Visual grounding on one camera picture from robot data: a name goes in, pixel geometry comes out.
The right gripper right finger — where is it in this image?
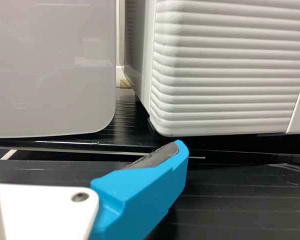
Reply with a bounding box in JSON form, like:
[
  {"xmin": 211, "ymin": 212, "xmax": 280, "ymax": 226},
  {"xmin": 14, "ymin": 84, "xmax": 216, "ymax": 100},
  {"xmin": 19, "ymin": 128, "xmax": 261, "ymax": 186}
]
[{"xmin": 89, "ymin": 139, "xmax": 190, "ymax": 240}]

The black platform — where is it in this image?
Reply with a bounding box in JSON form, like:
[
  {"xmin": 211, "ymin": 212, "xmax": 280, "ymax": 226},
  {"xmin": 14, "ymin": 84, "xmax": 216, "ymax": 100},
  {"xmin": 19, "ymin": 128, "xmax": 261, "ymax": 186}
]
[
  {"xmin": 0, "ymin": 159, "xmax": 300, "ymax": 240},
  {"xmin": 0, "ymin": 86, "xmax": 300, "ymax": 173}
]

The white box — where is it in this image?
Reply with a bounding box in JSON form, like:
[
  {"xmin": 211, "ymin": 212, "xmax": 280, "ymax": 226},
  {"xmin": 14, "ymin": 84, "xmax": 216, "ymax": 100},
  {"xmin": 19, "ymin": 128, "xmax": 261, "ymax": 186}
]
[{"xmin": 0, "ymin": 0, "xmax": 117, "ymax": 139}]

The incubator door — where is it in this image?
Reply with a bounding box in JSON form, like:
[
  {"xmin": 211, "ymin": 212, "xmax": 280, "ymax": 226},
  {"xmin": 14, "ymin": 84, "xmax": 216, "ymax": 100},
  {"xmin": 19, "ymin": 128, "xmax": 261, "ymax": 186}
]
[{"xmin": 149, "ymin": 0, "xmax": 300, "ymax": 138}]

